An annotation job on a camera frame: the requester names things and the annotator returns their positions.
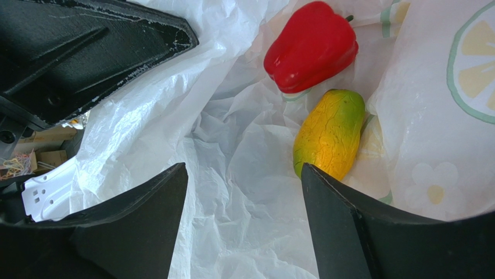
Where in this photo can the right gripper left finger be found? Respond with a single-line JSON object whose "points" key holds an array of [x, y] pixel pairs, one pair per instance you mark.
{"points": [[131, 235]]}

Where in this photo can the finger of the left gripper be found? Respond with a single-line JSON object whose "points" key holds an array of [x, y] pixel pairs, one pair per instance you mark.
{"points": [[59, 59]]}

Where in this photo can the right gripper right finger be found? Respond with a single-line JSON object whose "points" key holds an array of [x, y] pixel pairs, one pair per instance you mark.
{"points": [[357, 236]]}

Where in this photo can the yellow green papaya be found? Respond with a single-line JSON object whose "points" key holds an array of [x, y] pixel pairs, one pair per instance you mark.
{"points": [[330, 135]]}

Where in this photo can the red bell pepper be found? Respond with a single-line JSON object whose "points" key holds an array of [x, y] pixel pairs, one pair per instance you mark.
{"points": [[315, 45]]}

